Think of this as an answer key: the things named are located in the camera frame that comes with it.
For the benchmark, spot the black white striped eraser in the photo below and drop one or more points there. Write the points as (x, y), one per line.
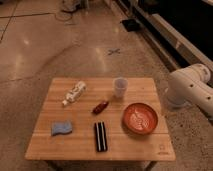
(100, 137)

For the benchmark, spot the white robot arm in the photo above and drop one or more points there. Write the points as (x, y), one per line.
(190, 85)

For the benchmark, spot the translucent plastic cup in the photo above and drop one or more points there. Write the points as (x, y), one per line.
(120, 87)

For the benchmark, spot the red chili pepper toy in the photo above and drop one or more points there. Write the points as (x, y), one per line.
(100, 107)

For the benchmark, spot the clear plastic bottle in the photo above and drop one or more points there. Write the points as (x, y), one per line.
(73, 94)

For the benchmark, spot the wooden table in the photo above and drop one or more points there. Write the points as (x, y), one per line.
(80, 144)

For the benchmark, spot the orange bowl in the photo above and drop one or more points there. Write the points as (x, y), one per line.
(140, 118)

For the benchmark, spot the black floor box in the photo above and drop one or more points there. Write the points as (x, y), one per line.
(130, 25)

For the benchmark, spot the blue sponge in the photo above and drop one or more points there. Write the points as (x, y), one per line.
(61, 128)

